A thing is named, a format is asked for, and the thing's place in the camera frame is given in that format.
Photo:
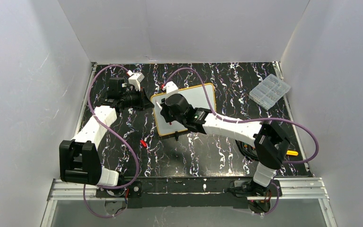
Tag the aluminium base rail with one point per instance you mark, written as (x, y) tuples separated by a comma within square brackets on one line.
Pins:
[(149, 192)]

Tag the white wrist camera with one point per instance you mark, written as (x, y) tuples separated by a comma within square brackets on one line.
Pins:
[(135, 79), (170, 88)]

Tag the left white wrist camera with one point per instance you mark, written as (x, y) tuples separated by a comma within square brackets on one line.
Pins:
[(135, 79)]

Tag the yellow framed whiteboard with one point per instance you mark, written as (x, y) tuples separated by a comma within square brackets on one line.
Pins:
[(200, 97)]

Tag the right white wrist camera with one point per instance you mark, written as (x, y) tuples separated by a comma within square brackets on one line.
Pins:
[(170, 88)]

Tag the red marker cap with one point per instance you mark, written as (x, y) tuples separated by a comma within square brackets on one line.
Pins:
[(143, 143)]

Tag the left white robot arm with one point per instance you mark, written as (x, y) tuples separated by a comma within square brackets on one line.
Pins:
[(79, 160)]

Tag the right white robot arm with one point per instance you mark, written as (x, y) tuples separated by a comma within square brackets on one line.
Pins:
[(267, 138)]

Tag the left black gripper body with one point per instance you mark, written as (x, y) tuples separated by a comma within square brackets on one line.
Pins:
[(141, 99)]

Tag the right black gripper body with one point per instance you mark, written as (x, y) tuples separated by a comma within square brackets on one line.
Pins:
[(164, 113)]

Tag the orange green sensor plug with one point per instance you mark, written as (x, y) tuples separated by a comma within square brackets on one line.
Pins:
[(292, 153)]

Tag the clear plastic compartment box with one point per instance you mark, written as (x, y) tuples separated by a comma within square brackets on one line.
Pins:
[(267, 93)]

